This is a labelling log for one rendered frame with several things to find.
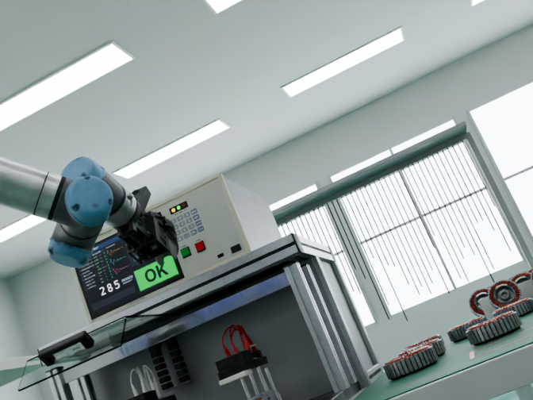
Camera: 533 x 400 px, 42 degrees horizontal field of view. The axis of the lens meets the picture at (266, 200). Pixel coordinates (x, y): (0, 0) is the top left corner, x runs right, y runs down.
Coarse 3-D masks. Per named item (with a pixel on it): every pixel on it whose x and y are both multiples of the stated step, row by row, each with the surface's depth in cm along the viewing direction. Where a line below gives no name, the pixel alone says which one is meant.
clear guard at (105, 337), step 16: (128, 320) 141; (144, 320) 149; (160, 320) 158; (96, 336) 136; (112, 336) 134; (128, 336) 162; (64, 352) 137; (80, 352) 134; (96, 352) 132; (32, 368) 138; (48, 368) 136; (64, 368) 133; (32, 384) 134
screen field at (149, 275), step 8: (168, 256) 161; (152, 264) 162; (168, 264) 161; (136, 272) 163; (144, 272) 162; (152, 272) 161; (160, 272) 161; (168, 272) 160; (176, 272) 160; (136, 280) 162; (144, 280) 162; (152, 280) 161; (160, 280) 161; (144, 288) 161
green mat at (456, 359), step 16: (528, 320) 154; (512, 336) 128; (448, 352) 156; (464, 352) 136; (480, 352) 121; (496, 352) 109; (432, 368) 129; (448, 368) 116; (464, 368) 105; (384, 384) 140; (400, 384) 124; (416, 384) 110
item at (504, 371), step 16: (512, 352) 101; (528, 352) 101; (480, 368) 102; (496, 368) 102; (512, 368) 101; (528, 368) 100; (432, 384) 104; (448, 384) 103; (464, 384) 103; (480, 384) 102; (496, 384) 101; (512, 384) 101; (528, 384) 100
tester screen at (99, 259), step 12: (108, 240) 166; (120, 240) 165; (96, 252) 166; (108, 252) 165; (120, 252) 164; (132, 252) 164; (96, 264) 166; (108, 264) 165; (120, 264) 164; (144, 264) 162; (84, 276) 166; (96, 276) 165; (108, 276) 164; (120, 276) 164; (132, 276) 163; (84, 288) 166; (96, 288) 165; (96, 300) 164; (120, 300) 163; (96, 312) 164
